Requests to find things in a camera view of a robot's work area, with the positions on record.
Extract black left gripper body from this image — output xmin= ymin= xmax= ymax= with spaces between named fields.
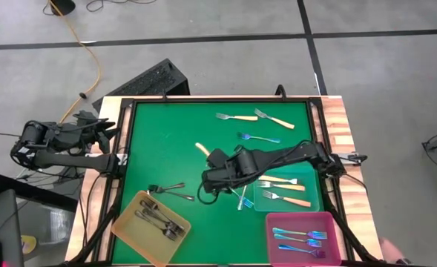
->
xmin=60 ymin=119 xmax=106 ymax=148

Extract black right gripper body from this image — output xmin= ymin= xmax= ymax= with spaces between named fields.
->
xmin=202 ymin=148 xmax=258 ymax=194

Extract iridescent blue fork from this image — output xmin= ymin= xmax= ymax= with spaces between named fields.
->
xmin=277 ymin=243 xmax=326 ymax=260
xmin=228 ymin=186 xmax=255 ymax=209
xmin=236 ymin=184 xmax=249 ymax=211
xmin=237 ymin=132 xmax=281 ymax=145
xmin=272 ymin=227 xmax=329 ymax=240
xmin=273 ymin=233 xmax=323 ymax=248

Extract wooden handle fork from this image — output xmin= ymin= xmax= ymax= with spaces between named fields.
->
xmin=261 ymin=189 xmax=312 ymax=208
xmin=256 ymin=180 xmax=306 ymax=192
xmin=194 ymin=142 xmax=212 ymax=159
xmin=215 ymin=112 xmax=259 ymax=122
xmin=254 ymin=108 xmax=296 ymax=131
xmin=257 ymin=174 xmax=300 ymax=185

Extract green table mat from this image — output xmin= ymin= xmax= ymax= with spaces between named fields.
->
xmin=111 ymin=102 xmax=321 ymax=266

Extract teal plastic bin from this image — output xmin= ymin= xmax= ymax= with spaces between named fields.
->
xmin=253 ymin=171 xmax=321 ymax=214

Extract pink plastic bin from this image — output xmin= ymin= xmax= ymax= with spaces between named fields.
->
xmin=265 ymin=211 xmax=342 ymax=267

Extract orange plastic bin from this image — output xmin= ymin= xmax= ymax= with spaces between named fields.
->
xmin=110 ymin=190 xmax=192 ymax=267

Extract black clamp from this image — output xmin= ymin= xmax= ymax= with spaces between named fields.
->
xmin=338 ymin=151 xmax=368 ymax=165

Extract yellow round object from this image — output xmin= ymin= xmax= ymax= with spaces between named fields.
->
xmin=20 ymin=234 xmax=38 ymax=256

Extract black round base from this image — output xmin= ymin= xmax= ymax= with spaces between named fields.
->
xmin=49 ymin=0 xmax=76 ymax=16

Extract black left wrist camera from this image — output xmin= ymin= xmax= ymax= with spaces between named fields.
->
xmin=96 ymin=132 xmax=112 ymax=156

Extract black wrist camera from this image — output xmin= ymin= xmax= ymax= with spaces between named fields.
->
xmin=96 ymin=132 xmax=112 ymax=156
xmin=206 ymin=147 xmax=229 ymax=170

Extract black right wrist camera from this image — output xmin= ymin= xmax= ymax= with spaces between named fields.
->
xmin=206 ymin=147 xmax=229 ymax=170

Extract yellow cable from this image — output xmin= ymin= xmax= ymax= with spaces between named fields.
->
xmin=47 ymin=0 xmax=102 ymax=123

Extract white cable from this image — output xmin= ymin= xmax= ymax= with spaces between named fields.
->
xmin=15 ymin=162 xmax=43 ymax=182

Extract black table frame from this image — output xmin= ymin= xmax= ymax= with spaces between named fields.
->
xmin=69 ymin=84 xmax=381 ymax=267

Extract black floor cable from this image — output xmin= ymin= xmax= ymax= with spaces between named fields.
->
xmin=86 ymin=0 xmax=158 ymax=13

